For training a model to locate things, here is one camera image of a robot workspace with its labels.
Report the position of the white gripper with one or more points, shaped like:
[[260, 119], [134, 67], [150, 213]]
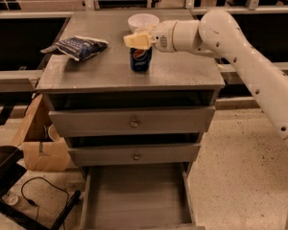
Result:
[[163, 36]]

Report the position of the blue pepsi can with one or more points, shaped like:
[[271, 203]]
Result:
[[140, 59]]

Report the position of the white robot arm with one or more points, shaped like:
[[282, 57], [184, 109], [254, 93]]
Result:
[[218, 34]]

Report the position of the grey top drawer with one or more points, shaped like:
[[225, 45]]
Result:
[[131, 121]]

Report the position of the grey wooden drawer cabinet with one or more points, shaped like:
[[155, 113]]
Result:
[[107, 81]]

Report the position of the grey middle drawer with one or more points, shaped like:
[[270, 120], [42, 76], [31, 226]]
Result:
[[128, 155]]

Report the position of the grey open bottom drawer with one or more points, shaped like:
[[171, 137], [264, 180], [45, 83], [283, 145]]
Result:
[[138, 197]]

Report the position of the white ceramic bowl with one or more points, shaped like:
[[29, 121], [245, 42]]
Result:
[[142, 20]]

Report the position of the blue chip bag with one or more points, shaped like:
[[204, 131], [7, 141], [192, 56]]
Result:
[[78, 48]]

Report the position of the brown cardboard box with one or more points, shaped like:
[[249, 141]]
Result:
[[44, 150]]

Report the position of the small round floor disc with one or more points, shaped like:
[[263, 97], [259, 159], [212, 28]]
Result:
[[11, 200]]

